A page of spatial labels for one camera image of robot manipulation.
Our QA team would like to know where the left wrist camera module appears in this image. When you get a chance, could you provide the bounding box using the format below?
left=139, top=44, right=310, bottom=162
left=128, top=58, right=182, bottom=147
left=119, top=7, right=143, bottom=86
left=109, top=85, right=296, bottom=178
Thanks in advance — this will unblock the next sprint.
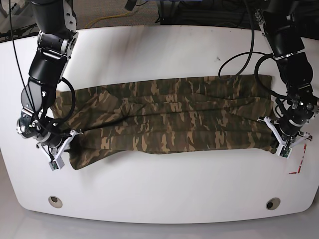
left=276, top=145, right=293, bottom=159

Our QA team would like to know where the left table cable grommet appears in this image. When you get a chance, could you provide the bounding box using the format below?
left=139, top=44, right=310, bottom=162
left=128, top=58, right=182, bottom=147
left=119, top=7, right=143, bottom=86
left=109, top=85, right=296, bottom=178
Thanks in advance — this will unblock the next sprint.
left=48, top=196, right=63, bottom=209

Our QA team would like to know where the red tape rectangle marking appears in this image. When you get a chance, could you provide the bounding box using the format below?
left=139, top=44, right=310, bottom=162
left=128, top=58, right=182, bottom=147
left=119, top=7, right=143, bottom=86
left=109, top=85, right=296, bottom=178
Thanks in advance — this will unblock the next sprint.
left=287, top=143, right=307, bottom=175

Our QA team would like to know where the yellow cable on floor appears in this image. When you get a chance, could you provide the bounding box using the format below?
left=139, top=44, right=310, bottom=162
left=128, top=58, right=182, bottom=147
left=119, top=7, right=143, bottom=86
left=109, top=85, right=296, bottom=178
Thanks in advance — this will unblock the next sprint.
left=85, top=7, right=130, bottom=29

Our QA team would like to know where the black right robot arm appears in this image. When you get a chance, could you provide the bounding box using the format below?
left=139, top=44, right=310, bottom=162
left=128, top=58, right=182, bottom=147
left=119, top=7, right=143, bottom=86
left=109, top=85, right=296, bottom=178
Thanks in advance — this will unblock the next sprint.
left=16, top=0, right=78, bottom=170

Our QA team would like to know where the table cable grommet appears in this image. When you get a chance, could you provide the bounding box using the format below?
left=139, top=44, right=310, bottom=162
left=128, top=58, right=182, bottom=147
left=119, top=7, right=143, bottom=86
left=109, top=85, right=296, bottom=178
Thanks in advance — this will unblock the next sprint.
left=266, top=197, right=281, bottom=211
left=48, top=196, right=63, bottom=209

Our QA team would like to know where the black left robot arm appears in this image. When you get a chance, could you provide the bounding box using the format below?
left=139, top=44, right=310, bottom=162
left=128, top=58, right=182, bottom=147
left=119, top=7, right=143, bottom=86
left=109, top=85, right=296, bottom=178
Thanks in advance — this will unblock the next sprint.
left=254, top=0, right=319, bottom=157

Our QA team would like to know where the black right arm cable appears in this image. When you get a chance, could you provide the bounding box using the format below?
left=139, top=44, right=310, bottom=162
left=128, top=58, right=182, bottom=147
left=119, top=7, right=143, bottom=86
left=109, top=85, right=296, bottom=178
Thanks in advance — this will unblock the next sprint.
left=7, top=0, right=76, bottom=135

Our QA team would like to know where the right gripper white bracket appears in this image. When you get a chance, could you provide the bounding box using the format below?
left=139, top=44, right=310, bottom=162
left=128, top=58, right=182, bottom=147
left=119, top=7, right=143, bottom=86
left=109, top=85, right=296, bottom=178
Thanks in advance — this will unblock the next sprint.
left=34, top=130, right=83, bottom=164

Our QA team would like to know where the camouflage T-shirt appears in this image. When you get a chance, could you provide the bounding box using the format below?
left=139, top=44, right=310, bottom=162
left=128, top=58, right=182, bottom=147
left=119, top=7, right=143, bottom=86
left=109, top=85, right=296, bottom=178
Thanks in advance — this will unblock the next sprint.
left=51, top=75, right=276, bottom=170

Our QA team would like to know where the right table cable grommet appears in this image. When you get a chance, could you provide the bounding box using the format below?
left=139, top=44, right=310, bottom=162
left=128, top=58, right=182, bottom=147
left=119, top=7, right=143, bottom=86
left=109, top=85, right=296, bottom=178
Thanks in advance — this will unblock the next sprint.
left=266, top=197, right=281, bottom=211

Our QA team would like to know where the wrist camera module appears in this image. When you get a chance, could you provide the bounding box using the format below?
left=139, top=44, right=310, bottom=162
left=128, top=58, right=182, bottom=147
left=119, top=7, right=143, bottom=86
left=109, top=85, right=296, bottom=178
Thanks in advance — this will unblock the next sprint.
left=48, top=158, right=65, bottom=171
left=276, top=145, right=293, bottom=159

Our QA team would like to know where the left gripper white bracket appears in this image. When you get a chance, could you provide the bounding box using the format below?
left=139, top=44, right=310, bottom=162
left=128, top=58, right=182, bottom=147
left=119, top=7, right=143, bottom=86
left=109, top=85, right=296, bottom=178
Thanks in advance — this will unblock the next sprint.
left=258, top=117, right=313, bottom=148

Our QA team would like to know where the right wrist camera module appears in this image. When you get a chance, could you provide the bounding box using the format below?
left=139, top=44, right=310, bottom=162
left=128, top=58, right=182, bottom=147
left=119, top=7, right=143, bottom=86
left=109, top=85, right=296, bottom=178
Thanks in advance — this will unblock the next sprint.
left=48, top=158, right=65, bottom=171

